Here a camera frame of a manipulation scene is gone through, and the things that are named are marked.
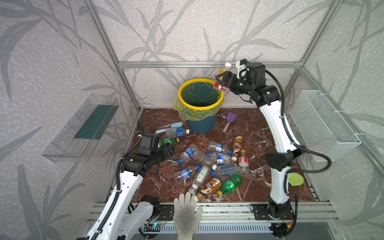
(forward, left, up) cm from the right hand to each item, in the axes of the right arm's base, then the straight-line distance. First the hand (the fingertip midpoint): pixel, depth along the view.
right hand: (222, 75), depth 71 cm
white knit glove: (-53, +18, -45) cm, 72 cm away
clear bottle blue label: (-33, +20, -41) cm, 56 cm away
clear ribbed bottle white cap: (-23, +9, -42) cm, 49 cm away
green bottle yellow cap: (-9, +30, -45) cm, 54 cm away
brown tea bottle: (-39, +5, -40) cm, 56 cm away
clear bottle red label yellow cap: (-26, -14, -42) cm, 52 cm away
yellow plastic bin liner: (-4, +18, -23) cm, 30 cm away
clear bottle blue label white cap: (-5, +27, -41) cm, 49 cm away
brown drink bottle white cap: (-15, -12, -42) cm, 46 cm away
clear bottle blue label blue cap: (-20, +18, -42) cm, 50 cm away
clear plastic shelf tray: (-28, +64, -13) cm, 71 cm away
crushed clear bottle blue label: (-23, 0, -42) cm, 48 cm away
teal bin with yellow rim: (+17, +11, -26) cm, 33 cm away
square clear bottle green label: (-34, +10, -40) cm, 53 cm away
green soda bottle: (-39, -4, -40) cm, 56 cm away
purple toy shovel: (+13, -12, -46) cm, 50 cm away
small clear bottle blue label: (-16, +2, -40) cm, 43 cm away
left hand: (-25, +25, -24) cm, 43 cm away
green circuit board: (-56, +35, -47) cm, 82 cm away
